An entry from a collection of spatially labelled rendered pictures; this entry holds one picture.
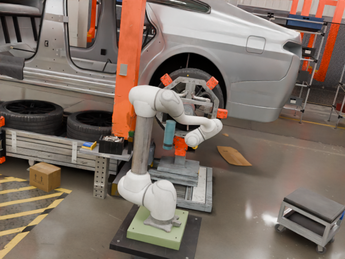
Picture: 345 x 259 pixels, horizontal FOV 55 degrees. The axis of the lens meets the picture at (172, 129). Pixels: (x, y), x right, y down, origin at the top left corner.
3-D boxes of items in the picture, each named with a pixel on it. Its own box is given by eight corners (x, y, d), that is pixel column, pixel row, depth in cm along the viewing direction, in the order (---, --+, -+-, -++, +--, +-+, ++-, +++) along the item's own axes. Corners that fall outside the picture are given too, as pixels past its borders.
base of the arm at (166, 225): (175, 235, 200) (176, 227, 198) (142, 224, 207) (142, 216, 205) (185, 219, 216) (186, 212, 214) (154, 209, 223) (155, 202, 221)
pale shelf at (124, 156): (133, 153, 293) (133, 150, 292) (128, 161, 277) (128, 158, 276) (85, 146, 296) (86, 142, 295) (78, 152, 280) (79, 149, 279)
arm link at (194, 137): (188, 148, 246) (204, 140, 246) (190, 151, 231) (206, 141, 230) (181, 135, 246) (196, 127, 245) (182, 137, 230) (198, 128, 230)
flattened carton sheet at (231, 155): (235, 149, 463) (235, 146, 462) (251, 166, 412) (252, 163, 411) (214, 148, 456) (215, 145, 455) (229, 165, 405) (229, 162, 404)
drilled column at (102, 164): (107, 193, 304) (110, 151, 291) (103, 199, 295) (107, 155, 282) (96, 191, 305) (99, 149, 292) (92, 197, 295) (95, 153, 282)
